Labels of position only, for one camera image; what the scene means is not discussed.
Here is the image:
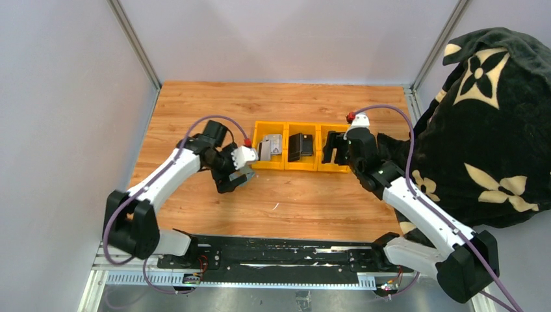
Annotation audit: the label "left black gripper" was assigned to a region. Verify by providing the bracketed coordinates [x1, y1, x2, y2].
[206, 142, 248, 193]

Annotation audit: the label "green leather card holder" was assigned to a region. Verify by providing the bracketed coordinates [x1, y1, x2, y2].
[229, 167, 255, 185]

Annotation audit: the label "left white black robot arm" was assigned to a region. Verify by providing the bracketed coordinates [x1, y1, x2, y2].
[102, 115, 259, 268]

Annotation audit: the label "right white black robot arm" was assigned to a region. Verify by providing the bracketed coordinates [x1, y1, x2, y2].
[322, 128, 499, 304]

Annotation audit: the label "black cards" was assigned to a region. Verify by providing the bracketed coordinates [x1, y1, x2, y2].
[288, 133, 314, 162]

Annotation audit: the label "silver VIP cards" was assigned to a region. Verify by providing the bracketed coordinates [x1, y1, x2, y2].
[258, 134, 283, 161]

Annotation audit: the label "right yellow plastic bin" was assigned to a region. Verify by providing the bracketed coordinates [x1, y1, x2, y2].
[315, 123, 350, 173]

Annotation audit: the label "middle yellow plastic bin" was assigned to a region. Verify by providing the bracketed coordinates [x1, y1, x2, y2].
[283, 122, 320, 172]

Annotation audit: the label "black floral blanket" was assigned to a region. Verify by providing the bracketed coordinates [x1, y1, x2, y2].
[376, 27, 550, 228]

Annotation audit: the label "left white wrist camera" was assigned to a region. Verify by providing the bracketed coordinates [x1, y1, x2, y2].
[231, 146, 259, 170]

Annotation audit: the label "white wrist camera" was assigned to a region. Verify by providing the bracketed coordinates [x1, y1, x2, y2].
[343, 112, 370, 140]
[231, 146, 259, 170]

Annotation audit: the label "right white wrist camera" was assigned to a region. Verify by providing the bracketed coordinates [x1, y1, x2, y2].
[343, 112, 370, 140]

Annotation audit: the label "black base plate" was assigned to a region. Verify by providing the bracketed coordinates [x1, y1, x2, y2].
[154, 235, 411, 286]

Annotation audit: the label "aluminium frame rail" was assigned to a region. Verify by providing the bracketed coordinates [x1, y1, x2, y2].
[79, 236, 496, 311]

